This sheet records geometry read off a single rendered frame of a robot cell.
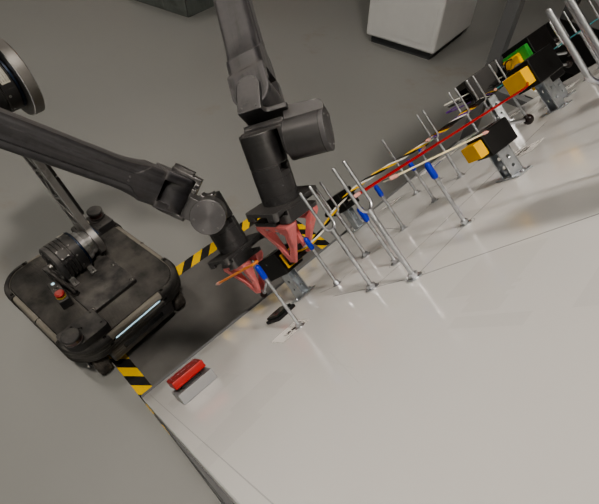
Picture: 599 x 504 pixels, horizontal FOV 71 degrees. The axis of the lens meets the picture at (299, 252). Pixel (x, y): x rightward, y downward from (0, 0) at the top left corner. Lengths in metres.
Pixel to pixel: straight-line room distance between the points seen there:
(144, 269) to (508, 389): 1.79
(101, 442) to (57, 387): 0.33
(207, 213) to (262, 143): 0.16
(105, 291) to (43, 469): 0.67
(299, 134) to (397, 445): 0.42
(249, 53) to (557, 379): 0.56
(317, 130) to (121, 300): 1.44
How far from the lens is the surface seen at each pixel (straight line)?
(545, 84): 0.93
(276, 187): 0.60
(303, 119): 0.58
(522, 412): 0.22
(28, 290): 2.08
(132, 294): 1.87
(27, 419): 2.06
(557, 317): 0.27
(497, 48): 1.41
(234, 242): 0.76
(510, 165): 0.61
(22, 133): 0.68
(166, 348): 1.97
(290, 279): 0.70
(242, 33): 0.70
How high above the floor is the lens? 1.67
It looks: 50 degrees down
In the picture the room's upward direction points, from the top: straight up
